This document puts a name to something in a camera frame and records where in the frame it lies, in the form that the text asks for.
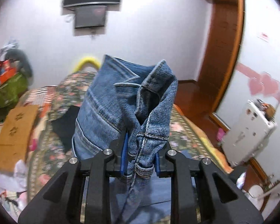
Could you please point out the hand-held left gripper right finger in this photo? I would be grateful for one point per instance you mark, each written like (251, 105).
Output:
(157, 165)

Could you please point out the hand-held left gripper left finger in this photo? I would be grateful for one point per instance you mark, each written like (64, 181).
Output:
(124, 155)

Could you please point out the blue denim pants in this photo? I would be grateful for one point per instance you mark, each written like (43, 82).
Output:
(102, 112)

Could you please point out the black folded cloth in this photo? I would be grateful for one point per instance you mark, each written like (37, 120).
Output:
(65, 126)

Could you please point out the pink small item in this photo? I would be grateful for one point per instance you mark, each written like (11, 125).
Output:
(220, 134)

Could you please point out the floral blanket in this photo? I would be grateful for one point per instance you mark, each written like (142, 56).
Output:
(49, 149)

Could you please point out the white suitcase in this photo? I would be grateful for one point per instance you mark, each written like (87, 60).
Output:
(247, 133)

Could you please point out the white round container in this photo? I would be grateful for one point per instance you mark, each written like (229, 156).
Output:
(254, 194)

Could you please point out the yellow padded bed arch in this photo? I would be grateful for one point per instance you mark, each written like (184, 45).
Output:
(87, 60)

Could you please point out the striped cloth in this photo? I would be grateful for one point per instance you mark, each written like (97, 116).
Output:
(40, 95)

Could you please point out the wooden lap desk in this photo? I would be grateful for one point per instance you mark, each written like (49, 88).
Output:
(14, 133)

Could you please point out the white cloth pile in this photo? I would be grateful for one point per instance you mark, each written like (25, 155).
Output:
(10, 182)

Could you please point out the wooden door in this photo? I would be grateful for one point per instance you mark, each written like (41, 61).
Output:
(220, 60)

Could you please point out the green bag with clutter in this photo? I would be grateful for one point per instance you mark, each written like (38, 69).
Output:
(11, 91)

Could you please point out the grey plush toy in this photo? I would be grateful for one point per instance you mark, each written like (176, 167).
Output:
(23, 60)

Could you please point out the orange box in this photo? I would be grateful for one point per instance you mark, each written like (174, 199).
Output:
(7, 74)

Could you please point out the white sliding door pink decals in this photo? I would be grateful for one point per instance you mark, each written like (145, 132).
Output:
(259, 58)

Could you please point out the white crumpled cloth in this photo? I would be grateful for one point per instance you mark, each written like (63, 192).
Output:
(9, 46)

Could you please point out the small black wall monitor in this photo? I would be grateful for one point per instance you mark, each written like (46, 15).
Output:
(90, 16)

